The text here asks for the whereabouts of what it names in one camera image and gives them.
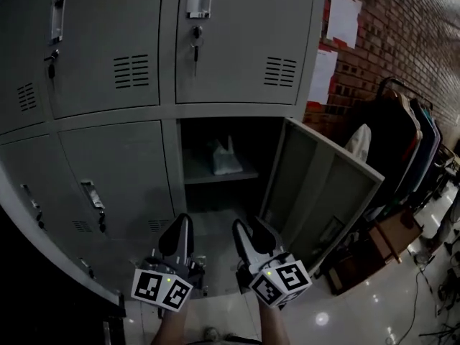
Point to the brown wooden shelf rack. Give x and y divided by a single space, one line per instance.
395 228

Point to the wooden clothes hanger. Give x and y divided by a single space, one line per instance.
406 106

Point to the beige hanging coat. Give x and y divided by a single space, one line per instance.
359 146

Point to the dark blue hanging shirt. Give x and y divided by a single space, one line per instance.
426 149

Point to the person's left shoe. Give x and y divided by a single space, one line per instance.
211 334

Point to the black metal clothes rack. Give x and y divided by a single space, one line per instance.
387 79

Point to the black hanging jacket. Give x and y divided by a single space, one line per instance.
384 142

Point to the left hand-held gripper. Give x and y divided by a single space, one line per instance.
158 289

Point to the person's left forearm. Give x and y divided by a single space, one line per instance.
169 331

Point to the grey metal locker cabinet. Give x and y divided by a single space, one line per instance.
108 149

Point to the white paper sheet red tape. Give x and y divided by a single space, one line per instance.
344 16
323 75

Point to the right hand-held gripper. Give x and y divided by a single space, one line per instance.
280 286

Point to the white plastic bag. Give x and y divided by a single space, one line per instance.
224 160

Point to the person's right forearm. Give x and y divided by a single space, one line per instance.
273 325

